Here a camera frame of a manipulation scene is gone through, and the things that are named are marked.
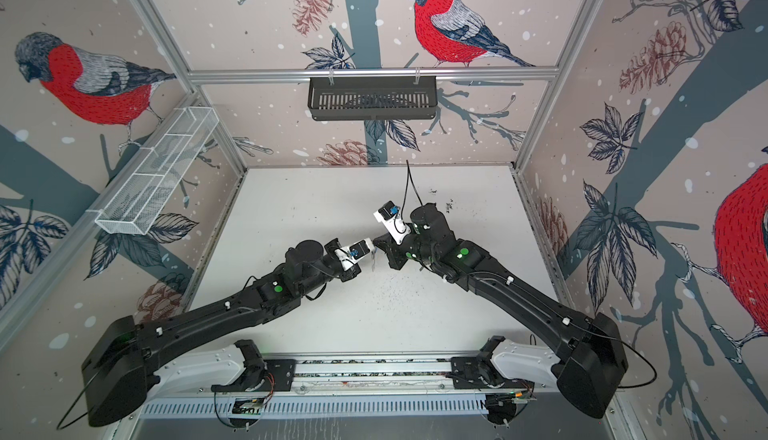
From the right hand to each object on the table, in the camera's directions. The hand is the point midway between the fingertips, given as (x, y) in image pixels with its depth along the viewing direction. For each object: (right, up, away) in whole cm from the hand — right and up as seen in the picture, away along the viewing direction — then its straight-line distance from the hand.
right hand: (373, 244), depth 73 cm
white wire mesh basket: (-57, +14, +1) cm, 59 cm away
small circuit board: (-30, -39, -3) cm, 49 cm away
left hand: (-2, 0, 0) cm, 2 cm away
